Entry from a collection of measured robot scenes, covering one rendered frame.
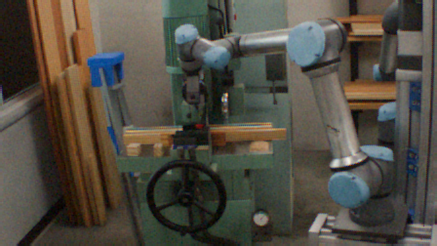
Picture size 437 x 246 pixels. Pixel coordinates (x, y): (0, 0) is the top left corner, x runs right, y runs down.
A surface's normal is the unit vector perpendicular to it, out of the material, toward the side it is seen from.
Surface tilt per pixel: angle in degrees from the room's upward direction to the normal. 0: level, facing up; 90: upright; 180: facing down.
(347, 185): 97
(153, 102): 90
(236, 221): 90
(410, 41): 90
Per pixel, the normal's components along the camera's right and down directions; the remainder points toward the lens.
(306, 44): -0.66, 0.14
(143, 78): -0.14, 0.30
